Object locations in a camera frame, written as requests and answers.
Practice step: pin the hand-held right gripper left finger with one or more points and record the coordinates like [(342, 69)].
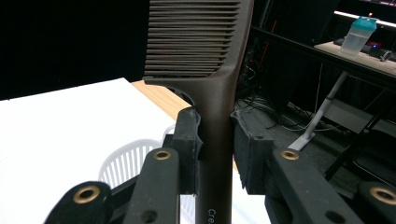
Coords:
[(188, 149)]

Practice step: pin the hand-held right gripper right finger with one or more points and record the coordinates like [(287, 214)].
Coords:
[(252, 155)]

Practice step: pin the black wide-tooth comb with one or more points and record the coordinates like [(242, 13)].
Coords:
[(214, 99)]

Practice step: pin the white plastic basket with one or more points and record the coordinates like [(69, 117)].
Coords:
[(127, 161)]

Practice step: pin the white desk leg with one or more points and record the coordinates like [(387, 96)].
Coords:
[(323, 107)]

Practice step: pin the black folding chair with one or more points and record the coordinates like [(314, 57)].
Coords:
[(355, 145)]

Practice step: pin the dark side table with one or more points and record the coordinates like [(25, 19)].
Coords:
[(295, 46)]

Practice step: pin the light wooden desk top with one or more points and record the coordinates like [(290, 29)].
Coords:
[(373, 63)]

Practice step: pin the clear bottle with teal lid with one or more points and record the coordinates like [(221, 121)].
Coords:
[(356, 35)]

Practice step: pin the dark devices on desk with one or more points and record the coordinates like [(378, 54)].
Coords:
[(381, 53)]

